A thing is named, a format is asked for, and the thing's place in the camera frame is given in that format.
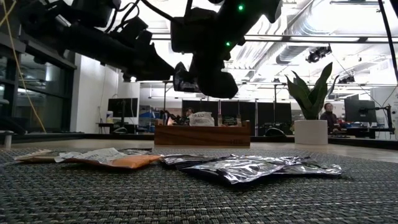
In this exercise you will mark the wooden three-compartment tray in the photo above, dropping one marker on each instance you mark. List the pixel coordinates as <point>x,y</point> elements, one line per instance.
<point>202,137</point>

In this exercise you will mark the white orange tea bag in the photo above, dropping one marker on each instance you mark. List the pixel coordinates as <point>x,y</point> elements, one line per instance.
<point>202,119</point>
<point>133,161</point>

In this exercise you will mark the person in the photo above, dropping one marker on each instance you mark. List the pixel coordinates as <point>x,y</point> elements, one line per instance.
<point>329,116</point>
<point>188,113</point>

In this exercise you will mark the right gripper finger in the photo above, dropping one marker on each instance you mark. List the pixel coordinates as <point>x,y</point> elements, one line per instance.
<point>205,76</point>
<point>227,87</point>

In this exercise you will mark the cluttered office desk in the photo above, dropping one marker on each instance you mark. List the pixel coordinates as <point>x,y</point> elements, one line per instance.
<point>373,130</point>

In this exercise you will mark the black monitor on arm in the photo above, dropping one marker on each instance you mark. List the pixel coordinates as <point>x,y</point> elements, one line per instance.
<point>360,110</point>

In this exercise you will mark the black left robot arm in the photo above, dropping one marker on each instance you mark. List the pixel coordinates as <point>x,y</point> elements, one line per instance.
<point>62,34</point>

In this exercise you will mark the small black track light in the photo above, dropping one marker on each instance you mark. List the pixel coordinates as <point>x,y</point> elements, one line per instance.
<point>346,79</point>

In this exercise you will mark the long ceiling light strip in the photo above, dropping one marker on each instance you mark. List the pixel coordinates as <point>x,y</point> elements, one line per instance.
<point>311,39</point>

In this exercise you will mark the black office chair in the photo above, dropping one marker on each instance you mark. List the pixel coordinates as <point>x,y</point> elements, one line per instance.
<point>275,132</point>

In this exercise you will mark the silver ventilation duct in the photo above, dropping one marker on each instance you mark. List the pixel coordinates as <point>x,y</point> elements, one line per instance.
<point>292,53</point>

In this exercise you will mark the black partition panels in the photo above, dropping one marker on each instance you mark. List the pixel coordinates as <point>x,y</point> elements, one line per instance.
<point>248,112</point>

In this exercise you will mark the black track light cluster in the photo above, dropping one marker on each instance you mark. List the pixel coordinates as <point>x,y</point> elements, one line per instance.
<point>317,55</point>

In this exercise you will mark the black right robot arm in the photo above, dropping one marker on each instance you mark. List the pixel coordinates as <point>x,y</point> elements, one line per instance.
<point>258,12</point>

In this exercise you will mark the snake plant in white pot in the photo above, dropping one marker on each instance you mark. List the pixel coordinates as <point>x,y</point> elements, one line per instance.
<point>311,132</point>

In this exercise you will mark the grey woven table mat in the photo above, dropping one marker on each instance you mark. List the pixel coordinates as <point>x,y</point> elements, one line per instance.
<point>124,199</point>

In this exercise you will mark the black monitor on stand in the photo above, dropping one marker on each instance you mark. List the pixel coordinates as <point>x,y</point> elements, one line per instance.
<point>122,107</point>

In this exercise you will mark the grey cylindrical post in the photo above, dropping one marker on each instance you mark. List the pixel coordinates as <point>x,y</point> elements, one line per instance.
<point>7,140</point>

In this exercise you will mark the white canister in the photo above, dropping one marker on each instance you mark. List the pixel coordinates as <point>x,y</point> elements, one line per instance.
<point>109,117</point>

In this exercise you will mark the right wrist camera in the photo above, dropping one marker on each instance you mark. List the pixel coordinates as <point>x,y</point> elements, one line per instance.
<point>183,35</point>

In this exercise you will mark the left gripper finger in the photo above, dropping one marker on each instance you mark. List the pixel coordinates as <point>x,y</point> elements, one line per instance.
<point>146,76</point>
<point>155,60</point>

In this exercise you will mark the dark office desk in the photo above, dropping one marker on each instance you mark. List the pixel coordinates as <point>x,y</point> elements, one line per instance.
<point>105,124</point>

